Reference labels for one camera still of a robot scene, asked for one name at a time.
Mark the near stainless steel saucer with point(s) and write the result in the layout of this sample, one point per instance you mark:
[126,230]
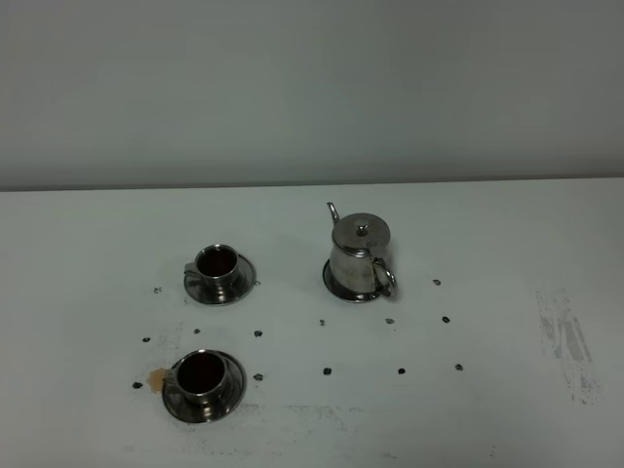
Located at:
[216,404]

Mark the stainless steel teacup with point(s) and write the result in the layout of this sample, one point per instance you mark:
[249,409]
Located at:
[198,373]
[214,266]

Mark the spilled tea puddle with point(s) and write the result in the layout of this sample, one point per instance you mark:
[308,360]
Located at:
[155,380]

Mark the far stainless steel teacup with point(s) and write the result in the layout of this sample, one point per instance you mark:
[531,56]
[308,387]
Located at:
[214,266]

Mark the stainless steel teapot saucer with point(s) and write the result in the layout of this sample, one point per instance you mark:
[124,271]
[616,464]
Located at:
[347,295]

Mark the far stainless steel saucer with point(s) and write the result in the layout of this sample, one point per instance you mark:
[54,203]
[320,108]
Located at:
[226,293]

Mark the near stainless steel teacup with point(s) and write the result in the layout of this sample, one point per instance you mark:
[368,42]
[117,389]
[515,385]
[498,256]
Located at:
[198,373]

